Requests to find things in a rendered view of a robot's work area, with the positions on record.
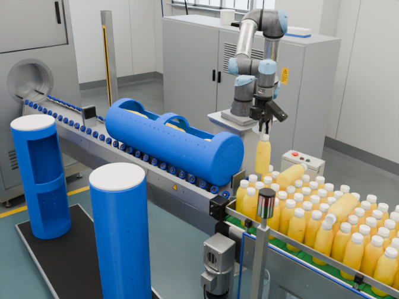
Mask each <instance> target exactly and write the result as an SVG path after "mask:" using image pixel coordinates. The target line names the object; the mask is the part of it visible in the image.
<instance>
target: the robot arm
mask: <svg viewBox="0 0 399 299"><path fill-rule="evenodd" d="M239 30H240V33H239V39H238V42H237V48H236V53H235V57H234V58H230V59H229V64H228V72H229V73H230V74H236V75H241V76H238V77H237V78H236V80H235V93H234V100H233V103H232V106H231V108H230V112H231V114H233V115H235V116H240V117H248V116H249V118H251V119H253V120H259V122H257V125H256V126H253V127H252V130H253V131H254V132H255V133H257V134H258V135H259V140H260V141H261V140H262V138H263V137H264V130H265V131H266V132H265V134H267V135H269V133H270V130H271V126H272V123H273V115H274V116H275V117H276V118H277V119H278V120H279V121H280V122H283V121H285V120H286V119H287V118H288V115H286V114H285V112H283V111H282V109H281V108H280V107H279V106H278V105H277V104H276V103H275V102H274V101H273V100H274V99H276V98H277V95H278V92H279V88H280V81H279V80H278V76H277V75H276V74H277V65H278V56H279V50H280V42H281V38H283V37H284V34H285V33H287V11H286V10H283V9H265V8H256V9H253V10H251V11H249V12H248V13H247V14H245V15H244V17H243V18H242V19H241V21H240V24H239ZM257 31H262V35H263V36H264V37H265V42H264V54H263V60H255V59H250V58H251V51H252V45H253V40H254V34H255V33H256V32H257ZM255 76H258V79H256V78H255ZM253 98H255V104H254V105H253Z"/></svg>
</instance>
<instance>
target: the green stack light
mask: <svg viewBox="0 0 399 299"><path fill-rule="evenodd" d="M274 207H275V205H274V206H272V207H270V208H265V207H262V206H260V205H259V204H258V203H257V209H256V214H257V216H259V217H260V218H263V219H269V218H272V217H273V216H274Z"/></svg>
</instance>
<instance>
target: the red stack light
mask: <svg viewBox="0 0 399 299"><path fill-rule="evenodd" d="M275 201H276V195H275V197H273V198H264V197H262V196H261V195H260V194H259V193H258V204H259V205H260V206H262V207H265V208H270V207H272V206H274V205H275Z"/></svg>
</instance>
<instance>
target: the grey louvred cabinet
mask: <svg viewBox="0 0 399 299"><path fill-rule="evenodd" d="M239 33H240V30H239V27H235V26H231V25H222V24H220V18H214V17H206V16H202V15H179V16H169V17H163V18H162V42H163V91H164V114H165V113H174V114H177V115H180V116H182V117H184V118H185V119H186V120H187V121H188V123H189V125H190V126H192V127H193V128H197V129H200V130H202V131H205V132H208V133H211V134H213V132H214V123H213V122H210V121H209V120H210V119H209V118H208V117H207V115H208V114H212V113H216V112H220V111H223V110H228V109H230V108H231V106H232V103H233V100H234V93H235V80H236V78H237V77H238V76H241V75H236V74H230V73H229V72H228V64H229V59H230V58H234V57H235V53H236V48H237V44H238V39H239ZM264 42H265V37H264V36H263V35H262V31H257V32H256V33H255V34H254V40H253V45H252V51H251V58H250V59H255V60H263V54H264ZM340 46H341V38H337V37H330V36H323V35H319V34H312V33H311V38H308V39H297V38H292V37H283V38H281V42H280V50H279V56H278V65H277V74H276V75H277V76H278V80H279V81H280V88H279V92H278V95H277V98H276V99H274V100H273V101H274V102H275V103H276V104H277V105H278V106H279V107H280V108H281V109H282V111H283V112H285V114H286V115H288V118H287V119H286V120H285V121H283V122H280V121H279V120H278V119H277V118H276V117H275V116H274V115H273V117H274V118H276V119H277V121H276V122H274V125H272V126H271V130H270V132H269V142H270V144H271V153H270V165H271V166H273V171H277V172H279V173H282V172H281V171H280V169H281V160H282V155H284V154H285V153H287V152H289V151H290V150H293V151H297V152H300V153H302V154H306V155H309V156H311V157H315V158H318V159H320V160H321V157H322V151H323V147H324V140H325V133H326V129H327V123H328V116H329V112H330V105H331V99H332V94H333V88H334V81H335V74H336V70H337V64H338V57H339V53H340Z"/></svg>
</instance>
